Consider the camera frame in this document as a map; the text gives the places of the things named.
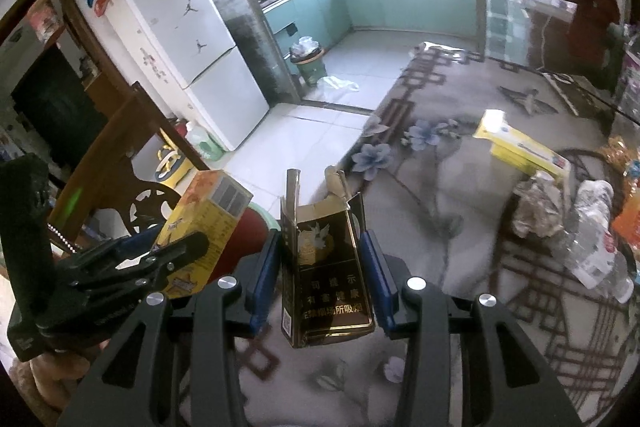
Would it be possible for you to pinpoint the white plastic bag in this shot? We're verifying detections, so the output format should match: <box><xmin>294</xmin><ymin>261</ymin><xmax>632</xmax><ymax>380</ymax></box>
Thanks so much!
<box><xmin>317</xmin><ymin>76</ymin><xmax>360</xmax><ymax>92</ymax></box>

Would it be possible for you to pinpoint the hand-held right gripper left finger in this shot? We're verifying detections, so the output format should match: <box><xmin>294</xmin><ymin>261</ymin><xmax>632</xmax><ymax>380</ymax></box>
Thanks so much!
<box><xmin>56</xmin><ymin>229</ymin><xmax>282</xmax><ymax>427</ymax></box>

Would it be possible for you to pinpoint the crumpled grey paper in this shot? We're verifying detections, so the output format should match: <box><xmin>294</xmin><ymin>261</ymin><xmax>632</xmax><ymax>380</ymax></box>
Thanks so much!
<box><xmin>510</xmin><ymin>171</ymin><xmax>576</xmax><ymax>238</ymax></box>

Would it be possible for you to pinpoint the carved wooden chair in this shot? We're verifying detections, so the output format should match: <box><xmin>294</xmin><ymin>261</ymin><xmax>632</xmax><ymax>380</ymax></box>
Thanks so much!
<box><xmin>47</xmin><ymin>82</ymin><xmax>211</xmax><ymax>254</ymax></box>

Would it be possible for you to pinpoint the person's left forearm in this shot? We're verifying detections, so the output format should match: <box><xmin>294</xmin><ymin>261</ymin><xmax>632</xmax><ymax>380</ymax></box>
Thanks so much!
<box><xmin>7</xmin><ymin>357</ymin><xmax>68</xmax><ymax>427</ymax></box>

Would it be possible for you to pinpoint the dark red garment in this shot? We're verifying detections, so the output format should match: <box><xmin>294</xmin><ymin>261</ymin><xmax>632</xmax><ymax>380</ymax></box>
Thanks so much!
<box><xmin>570</xmin><ymin>0</ymin><xmax>626</xmax><ymax>94</ymax></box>

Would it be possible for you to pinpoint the clear bag of orange snacks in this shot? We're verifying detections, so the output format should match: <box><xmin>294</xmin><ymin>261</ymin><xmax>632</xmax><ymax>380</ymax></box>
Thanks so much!
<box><xmin>600</xmin><ymin>136</ymin><xmax>640</xmax><ymax>178</ymax></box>

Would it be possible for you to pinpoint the yellow white long box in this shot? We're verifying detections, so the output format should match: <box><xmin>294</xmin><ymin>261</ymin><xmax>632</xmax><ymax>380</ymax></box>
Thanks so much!
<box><xmin>472</xmin><ymin>109</ymin><xmax>574</xmax><ymax>180</ymax></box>

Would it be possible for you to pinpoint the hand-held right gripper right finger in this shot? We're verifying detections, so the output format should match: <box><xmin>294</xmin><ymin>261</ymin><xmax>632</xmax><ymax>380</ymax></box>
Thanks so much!
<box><xmin>359</xmin><ymin>229</ymin><xmax>583</xmax><ymax>427</ymax></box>

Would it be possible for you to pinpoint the red hanging ornament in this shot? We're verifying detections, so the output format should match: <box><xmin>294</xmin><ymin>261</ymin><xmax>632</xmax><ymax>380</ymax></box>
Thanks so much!
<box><xmin>27</xmin><ymin>0</ymin><xmax>66</xmax><ymax>44</ymax></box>

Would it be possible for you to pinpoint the person's left hand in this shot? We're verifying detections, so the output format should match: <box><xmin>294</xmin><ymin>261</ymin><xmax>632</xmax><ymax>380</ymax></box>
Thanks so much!
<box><xmin>27</xmin><ymin>341</ymin><xmax>110</xmax><ymax>385</ymax></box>

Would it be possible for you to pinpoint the crushed clear plastic bottle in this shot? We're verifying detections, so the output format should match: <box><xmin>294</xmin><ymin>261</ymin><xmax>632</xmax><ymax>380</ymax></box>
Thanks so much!
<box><xmin>560</xmin><ymin>179</ymin><xmax>637</xmax><ymax>304</ymax></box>

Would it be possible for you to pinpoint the orange snack packet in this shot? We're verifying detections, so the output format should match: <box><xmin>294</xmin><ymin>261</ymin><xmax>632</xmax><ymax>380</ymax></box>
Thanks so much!
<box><xmin>612</xmin><ymin>202</ymin><xmax>640</xmax><ymax>254</ymax></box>

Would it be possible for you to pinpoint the green kitchen waste bin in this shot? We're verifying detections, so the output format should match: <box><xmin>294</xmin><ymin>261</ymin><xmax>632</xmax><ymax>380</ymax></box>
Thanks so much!
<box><xmin>289</xmin><ymin>36</ymin><xmax>330</xmax><ymax>88</ymax></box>

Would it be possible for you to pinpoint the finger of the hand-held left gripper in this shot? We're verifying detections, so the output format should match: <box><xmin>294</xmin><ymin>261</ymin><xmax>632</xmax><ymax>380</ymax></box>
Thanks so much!
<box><xmin>50</xmin><ymin>224</ymin><xmax>163</xmax><ymax>280</ymax></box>
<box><xmin>75</xmin><ymin>232</ymin><xmax>211</xmax><ymax>303</ymax></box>

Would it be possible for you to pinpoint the green plastic bottle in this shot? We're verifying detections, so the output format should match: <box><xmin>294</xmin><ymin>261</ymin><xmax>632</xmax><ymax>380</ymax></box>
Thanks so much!
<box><xmin>185</xmin><ymin>122</ymin><xmax>226</xmax><ymax>160</ymax></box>

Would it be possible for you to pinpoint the yellow orange cardboard box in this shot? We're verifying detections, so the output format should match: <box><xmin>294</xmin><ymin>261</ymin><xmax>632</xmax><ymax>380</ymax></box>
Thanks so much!
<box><xmin>157</xmin><ymin>169</ymin><xmax>254</xmax><ymax>300</ymax></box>

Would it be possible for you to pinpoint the black gold cigarette box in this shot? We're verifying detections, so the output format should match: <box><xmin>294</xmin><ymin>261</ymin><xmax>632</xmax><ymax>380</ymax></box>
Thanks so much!
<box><xmin>280</xmin><ymin>168</ymin><xmax>376</xmax><ymax>349</ymax></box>

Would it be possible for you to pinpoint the white refrigerator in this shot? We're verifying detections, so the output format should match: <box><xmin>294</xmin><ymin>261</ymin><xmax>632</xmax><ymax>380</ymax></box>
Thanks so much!
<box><xmin>105</xmin><ymin>0</ymin><xmax>271</xmax><ymax>152</ymax></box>

